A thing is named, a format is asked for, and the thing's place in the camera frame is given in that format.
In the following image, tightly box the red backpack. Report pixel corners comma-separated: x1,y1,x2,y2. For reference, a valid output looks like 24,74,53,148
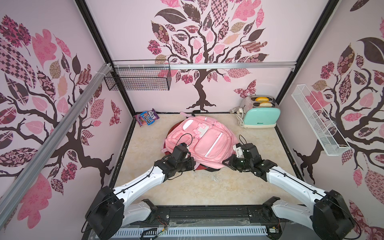
167,122,220,172

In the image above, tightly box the pink backpack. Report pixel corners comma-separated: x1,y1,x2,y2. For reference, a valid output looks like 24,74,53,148
163,112,239,169

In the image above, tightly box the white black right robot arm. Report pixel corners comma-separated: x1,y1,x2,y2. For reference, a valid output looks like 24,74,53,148
222,143,361,240

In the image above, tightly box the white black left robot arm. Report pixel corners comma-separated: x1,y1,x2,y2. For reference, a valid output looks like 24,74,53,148
85,143,195,240

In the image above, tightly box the mint green toaster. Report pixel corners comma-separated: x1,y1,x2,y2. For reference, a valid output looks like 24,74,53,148
240,95,281,128

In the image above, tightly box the purple Skittles candy bag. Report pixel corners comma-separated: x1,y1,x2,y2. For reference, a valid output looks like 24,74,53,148
148,109,160,121

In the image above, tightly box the pink red candy bag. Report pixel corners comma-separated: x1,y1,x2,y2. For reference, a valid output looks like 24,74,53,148
134,114,146,127

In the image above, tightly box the blue M&M's candy bag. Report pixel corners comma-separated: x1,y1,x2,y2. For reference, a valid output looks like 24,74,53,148
140,111,155,125

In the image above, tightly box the white toaster power cord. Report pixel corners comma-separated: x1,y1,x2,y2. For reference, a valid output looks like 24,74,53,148
230,107,247,129

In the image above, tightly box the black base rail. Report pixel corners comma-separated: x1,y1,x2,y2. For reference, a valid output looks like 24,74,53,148
144,205,279,225

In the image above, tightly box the white slotted cable duct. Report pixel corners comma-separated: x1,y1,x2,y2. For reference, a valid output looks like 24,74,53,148
112,226,268,240

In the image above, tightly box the white wire shelf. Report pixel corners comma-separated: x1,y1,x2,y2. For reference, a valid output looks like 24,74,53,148
292,84,352,156

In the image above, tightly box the black wire basket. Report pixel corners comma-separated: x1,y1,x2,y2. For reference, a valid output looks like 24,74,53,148
104,60,172,91

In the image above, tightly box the aluminium rail back wall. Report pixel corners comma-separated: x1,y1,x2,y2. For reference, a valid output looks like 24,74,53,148
114,62,297,70

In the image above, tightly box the aluminium rail wall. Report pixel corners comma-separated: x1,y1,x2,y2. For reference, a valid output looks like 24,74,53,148
114,62,297,70
0,63,112,229

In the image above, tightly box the aluminium rail left wall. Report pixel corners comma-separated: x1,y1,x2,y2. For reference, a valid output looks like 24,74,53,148
0,63,112,229

